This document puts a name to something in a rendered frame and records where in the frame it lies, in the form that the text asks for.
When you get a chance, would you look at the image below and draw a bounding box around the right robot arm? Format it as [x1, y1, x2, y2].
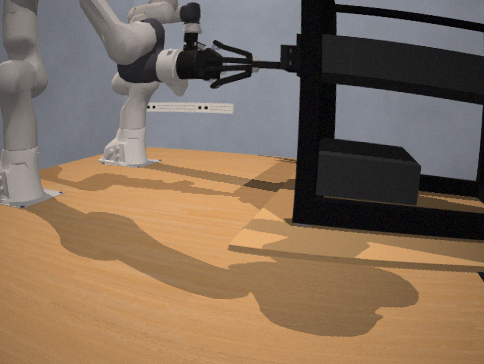
[0, 0, 191, 203]

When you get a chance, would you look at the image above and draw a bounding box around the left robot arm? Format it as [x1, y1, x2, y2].
[98, 0, 202, 165]

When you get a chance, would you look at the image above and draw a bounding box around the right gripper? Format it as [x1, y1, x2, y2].
[176, 40, 280, 89]

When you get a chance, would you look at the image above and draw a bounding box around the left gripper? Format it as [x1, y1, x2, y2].
[183, 32, 198, 51]

